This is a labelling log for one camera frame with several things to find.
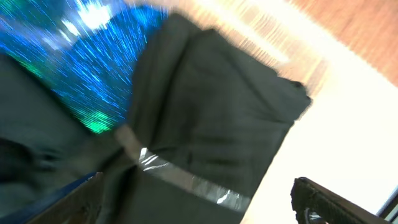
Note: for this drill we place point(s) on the blue sequin garment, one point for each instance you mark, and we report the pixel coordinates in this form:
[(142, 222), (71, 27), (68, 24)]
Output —
[(83, 50)]

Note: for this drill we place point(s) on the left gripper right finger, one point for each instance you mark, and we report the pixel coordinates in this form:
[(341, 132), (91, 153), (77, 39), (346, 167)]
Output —
[(314, 203)]

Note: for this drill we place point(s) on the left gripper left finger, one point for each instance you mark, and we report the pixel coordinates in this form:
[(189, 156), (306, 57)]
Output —
[(77, 202)]

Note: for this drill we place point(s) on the clear plastic storage bin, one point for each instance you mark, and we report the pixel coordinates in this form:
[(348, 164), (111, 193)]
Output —
[(345, 53)]

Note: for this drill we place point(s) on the black garment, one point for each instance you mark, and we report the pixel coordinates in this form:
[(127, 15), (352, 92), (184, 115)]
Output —
[(43, 147), (212, 116)]

